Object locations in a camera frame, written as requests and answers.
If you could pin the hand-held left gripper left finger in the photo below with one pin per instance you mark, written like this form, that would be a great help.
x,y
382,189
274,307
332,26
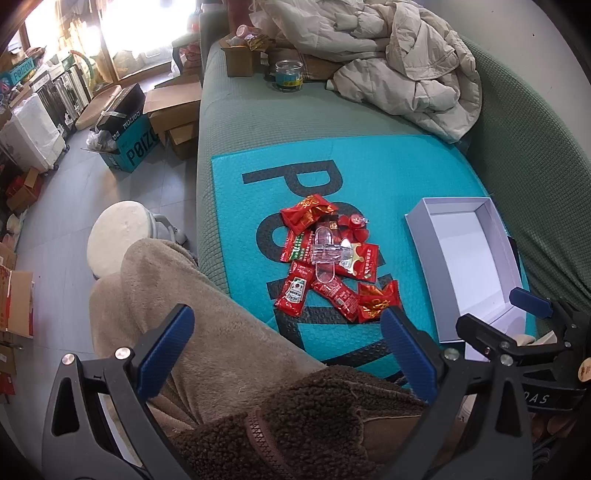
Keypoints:
x,y
166,350

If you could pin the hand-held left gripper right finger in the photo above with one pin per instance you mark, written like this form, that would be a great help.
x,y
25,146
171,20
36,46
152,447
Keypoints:
x,y
411,360

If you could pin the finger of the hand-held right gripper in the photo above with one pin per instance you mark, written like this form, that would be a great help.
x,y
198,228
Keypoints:
x,y
485,337
531,302

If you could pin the red gold candy packet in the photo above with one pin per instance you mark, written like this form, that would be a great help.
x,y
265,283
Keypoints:
x,y
378,300
304,212

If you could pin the white box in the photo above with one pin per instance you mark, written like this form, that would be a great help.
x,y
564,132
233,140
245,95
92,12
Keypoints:
x,y
471,258

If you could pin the red sauce packet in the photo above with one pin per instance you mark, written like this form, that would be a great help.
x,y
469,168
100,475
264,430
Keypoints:
x,y
337,295

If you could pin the red crown-print snack packet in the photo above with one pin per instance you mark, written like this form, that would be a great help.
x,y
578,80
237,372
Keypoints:
x,y
360,261

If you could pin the red candy wrappers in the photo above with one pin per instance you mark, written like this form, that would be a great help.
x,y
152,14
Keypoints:
x,y
358,236

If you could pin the clear plastic clip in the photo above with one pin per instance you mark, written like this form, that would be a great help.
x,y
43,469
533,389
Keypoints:
x,y
328,251

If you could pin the red ketchup packet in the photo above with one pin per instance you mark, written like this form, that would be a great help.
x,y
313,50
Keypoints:
x,y
291,290

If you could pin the red jelly cup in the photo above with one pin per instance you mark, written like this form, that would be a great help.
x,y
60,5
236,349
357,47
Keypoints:
x,y
340,224
356,221

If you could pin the dark brown snack packet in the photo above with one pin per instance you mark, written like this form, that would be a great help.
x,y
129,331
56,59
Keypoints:
x,y
328,222

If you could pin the red snack packet green marks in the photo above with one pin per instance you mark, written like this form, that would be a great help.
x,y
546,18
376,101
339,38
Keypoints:
x,y
293,247

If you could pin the person's right hand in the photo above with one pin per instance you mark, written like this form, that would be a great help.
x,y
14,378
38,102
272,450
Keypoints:
x,y
551,427

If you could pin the beige fleece pants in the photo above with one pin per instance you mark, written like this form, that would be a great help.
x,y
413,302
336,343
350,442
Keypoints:
x,y
207,323

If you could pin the brown fleece jacket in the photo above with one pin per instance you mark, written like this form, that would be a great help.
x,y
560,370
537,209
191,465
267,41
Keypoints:
x,y
300,424

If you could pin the white round stool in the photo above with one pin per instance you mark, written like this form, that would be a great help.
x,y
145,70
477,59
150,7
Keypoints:
x,y
115,230

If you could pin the red-printed cardboard box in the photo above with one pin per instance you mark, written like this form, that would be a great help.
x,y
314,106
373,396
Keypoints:
x,y
18,300

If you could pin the teal bubble mailer black print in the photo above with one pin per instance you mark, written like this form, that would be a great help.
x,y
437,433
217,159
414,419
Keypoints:
x,y
415,175

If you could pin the large teal cardboard box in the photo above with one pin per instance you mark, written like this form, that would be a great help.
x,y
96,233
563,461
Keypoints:
x,y
134,152

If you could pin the flat brown cardboard box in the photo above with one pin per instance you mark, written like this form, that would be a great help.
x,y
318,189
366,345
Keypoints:
x,y
182,141

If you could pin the green sofa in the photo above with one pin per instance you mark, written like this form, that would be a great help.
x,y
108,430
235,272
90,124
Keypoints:
x,y
231,115

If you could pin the open brown cardboard box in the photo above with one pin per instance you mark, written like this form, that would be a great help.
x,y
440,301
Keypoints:
x,y
173,104

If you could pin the white storage cabinet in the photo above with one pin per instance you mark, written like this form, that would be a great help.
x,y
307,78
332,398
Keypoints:
x,y
32,134

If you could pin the beige down jacket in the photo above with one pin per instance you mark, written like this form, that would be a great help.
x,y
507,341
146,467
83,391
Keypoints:
x,y
406,69

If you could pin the grey radiator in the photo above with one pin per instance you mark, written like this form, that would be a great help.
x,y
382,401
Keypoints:
x,y
64,92

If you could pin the small brown cardboard box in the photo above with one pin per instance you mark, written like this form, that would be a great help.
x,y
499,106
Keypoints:
x,y
240,62

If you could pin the glass jar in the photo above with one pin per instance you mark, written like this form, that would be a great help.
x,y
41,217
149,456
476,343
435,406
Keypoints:
x,y
288,76

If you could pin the small teal box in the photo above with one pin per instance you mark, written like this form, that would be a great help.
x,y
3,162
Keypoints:
x,y
16,77

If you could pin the yellow snack packet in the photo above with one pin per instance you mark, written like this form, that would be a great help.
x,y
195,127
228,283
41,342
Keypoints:
x,y
257,43

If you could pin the pink cup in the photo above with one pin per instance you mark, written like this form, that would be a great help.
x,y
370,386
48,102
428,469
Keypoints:
x,y
243,31

